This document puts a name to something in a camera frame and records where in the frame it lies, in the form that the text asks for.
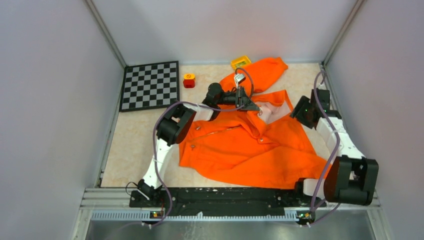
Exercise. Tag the orange jacket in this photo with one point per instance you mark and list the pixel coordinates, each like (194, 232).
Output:
(266, 149)

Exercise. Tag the yellow toy crate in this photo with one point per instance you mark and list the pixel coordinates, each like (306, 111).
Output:
(240, 62)

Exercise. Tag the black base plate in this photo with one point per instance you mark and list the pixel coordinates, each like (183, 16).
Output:
(224, 201)

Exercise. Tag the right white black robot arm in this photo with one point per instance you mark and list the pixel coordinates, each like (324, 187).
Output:
(350, 177)

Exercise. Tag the aluminium frame rail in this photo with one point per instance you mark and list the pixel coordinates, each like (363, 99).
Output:
(113, 204)

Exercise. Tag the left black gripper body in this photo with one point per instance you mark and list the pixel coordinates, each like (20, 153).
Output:
(227, 98)

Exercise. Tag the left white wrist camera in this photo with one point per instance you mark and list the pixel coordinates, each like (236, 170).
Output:
(238, 79)

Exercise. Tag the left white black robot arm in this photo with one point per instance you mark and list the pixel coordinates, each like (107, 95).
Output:
(173, 126)

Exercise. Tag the black and white chessboard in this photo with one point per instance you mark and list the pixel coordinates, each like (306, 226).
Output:
(150, 86)

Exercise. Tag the red and yellow block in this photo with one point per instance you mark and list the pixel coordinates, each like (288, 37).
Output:
(189, 80)

